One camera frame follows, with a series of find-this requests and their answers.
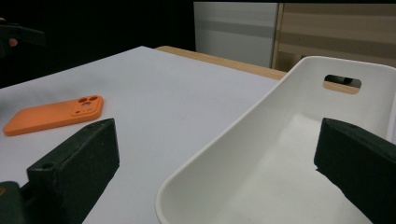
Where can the white table mat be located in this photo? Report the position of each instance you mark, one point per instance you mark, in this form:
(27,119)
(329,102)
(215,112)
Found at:
(162,102)

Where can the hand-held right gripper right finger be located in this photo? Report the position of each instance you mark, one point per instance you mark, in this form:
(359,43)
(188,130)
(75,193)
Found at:
(361,168)

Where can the wooden table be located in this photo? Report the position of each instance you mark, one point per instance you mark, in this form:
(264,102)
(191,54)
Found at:
(224,62)

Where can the white cabinet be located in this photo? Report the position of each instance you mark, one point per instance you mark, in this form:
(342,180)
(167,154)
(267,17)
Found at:
(236,31)

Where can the orange phone case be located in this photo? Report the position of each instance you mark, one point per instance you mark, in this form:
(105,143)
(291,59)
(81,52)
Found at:
(46,117)

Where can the white plastic bin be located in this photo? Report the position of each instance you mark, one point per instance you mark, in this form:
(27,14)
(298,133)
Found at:
(264,174)

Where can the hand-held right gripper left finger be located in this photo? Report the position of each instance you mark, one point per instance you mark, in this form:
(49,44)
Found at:
(77,161)

